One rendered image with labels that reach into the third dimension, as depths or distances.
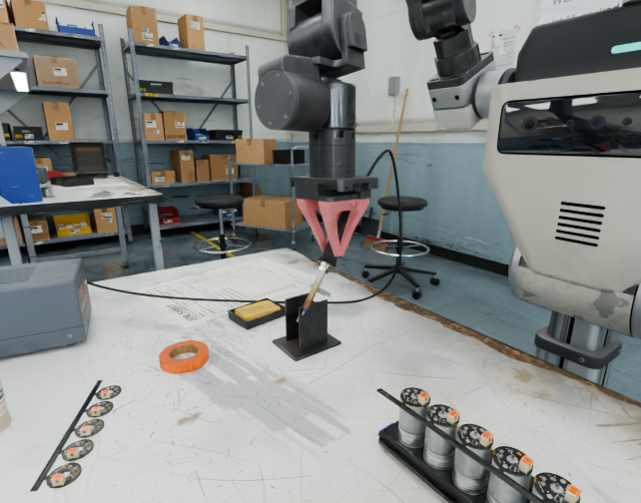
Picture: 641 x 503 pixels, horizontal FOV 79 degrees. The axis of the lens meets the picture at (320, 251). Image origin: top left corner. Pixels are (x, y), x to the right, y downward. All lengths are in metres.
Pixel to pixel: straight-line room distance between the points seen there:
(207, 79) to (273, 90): 4.68
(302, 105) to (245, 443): 0.33
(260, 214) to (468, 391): 3.48
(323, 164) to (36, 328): 0.42
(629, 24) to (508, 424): 0.59
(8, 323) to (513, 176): 0.77
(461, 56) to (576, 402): 0.63
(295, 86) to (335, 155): 0.10
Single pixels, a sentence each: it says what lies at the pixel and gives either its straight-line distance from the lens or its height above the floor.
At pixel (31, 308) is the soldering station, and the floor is 0.82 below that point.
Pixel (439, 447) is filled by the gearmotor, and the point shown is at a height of 0.79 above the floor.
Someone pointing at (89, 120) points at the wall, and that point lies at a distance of 4.77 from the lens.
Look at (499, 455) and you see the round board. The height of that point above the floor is 0.81.
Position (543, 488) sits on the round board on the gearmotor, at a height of 0.81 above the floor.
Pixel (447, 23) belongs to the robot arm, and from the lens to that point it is 0.83.
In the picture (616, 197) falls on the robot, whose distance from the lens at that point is 0.68.
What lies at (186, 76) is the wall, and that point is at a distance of 5.02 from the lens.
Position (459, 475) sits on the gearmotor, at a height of 0.78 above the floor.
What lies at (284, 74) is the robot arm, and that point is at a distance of 0.41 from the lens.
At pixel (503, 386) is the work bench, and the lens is 0.51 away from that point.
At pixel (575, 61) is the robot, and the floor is 1.14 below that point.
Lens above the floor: 1.02
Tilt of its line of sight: 16 degrees down
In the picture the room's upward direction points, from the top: straight up
